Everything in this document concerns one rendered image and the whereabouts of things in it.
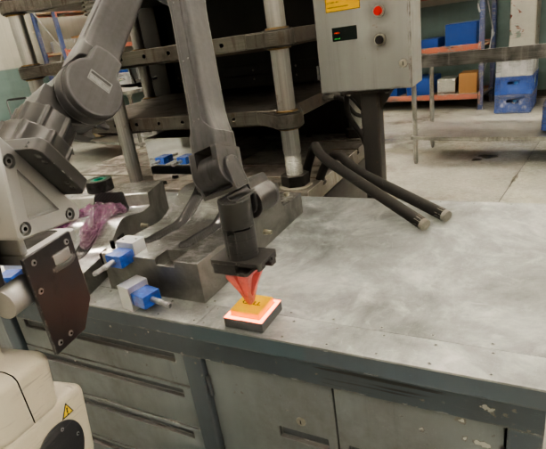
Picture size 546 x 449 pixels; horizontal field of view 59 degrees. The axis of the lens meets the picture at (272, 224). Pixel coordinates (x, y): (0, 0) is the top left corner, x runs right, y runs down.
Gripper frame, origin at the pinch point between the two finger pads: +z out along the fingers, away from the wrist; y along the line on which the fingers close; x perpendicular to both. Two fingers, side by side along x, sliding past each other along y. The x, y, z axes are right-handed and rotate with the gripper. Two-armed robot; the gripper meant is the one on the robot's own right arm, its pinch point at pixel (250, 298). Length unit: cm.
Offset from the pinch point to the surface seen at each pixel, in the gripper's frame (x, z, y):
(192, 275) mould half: -1.9, -2.1, 14.1
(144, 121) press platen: -82, -19, 92
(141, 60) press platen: -82, -42, 87
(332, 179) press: -96, 8, 20
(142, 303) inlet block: 5.0, 1.4, 22.3
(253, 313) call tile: 2.8, 0.9, -2.0
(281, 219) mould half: -38.8, 0.6, 12.6
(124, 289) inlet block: 4.6, -0.9, 26.7
